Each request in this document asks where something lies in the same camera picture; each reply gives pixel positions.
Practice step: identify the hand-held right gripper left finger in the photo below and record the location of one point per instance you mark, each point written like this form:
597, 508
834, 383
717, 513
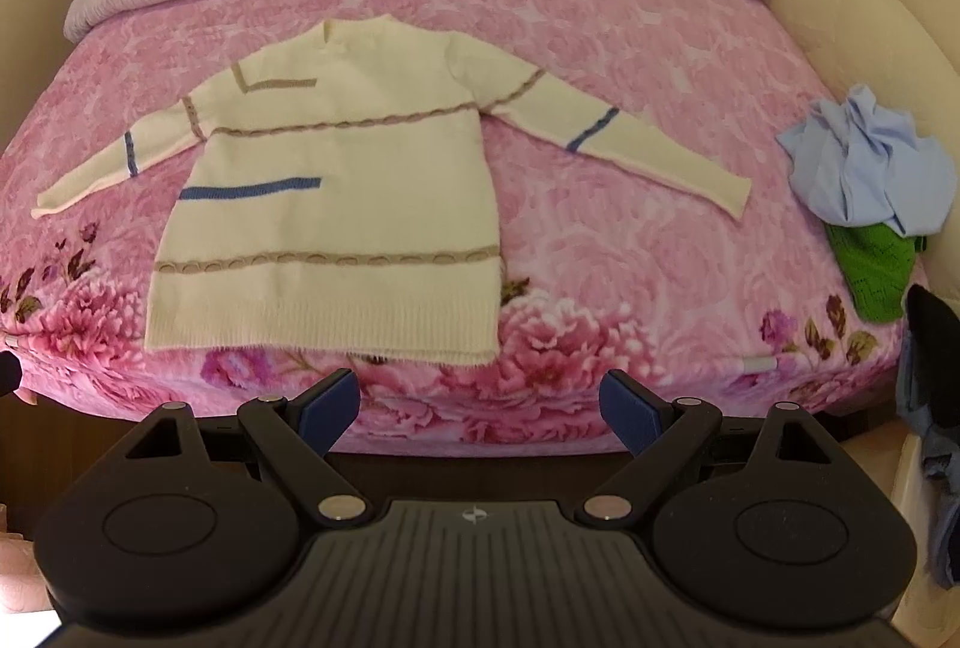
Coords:
330, 412

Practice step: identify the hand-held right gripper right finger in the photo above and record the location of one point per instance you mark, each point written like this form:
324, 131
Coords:
634, 412

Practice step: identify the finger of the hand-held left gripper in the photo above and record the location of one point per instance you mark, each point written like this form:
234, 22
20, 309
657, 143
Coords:
7, 374

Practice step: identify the cream striped knit sweater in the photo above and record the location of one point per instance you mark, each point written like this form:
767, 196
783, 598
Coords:
337, 205

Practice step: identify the pink floral blanket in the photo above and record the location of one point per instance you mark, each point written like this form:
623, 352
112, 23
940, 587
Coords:
637, 243

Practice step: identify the green knit garment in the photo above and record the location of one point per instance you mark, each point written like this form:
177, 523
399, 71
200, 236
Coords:
877, 273

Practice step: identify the white round stool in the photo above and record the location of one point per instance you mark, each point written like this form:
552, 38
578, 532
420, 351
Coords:
911, 490

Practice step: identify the black garment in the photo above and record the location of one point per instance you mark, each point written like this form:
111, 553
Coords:
934, 348

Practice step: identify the blue jeans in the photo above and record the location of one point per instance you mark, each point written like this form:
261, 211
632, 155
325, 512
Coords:
941, 468

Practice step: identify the light blue shirt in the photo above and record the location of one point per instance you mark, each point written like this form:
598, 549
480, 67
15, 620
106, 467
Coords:
862, 160

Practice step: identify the long white headboard cushion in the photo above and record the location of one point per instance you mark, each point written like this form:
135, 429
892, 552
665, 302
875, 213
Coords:
847, 18

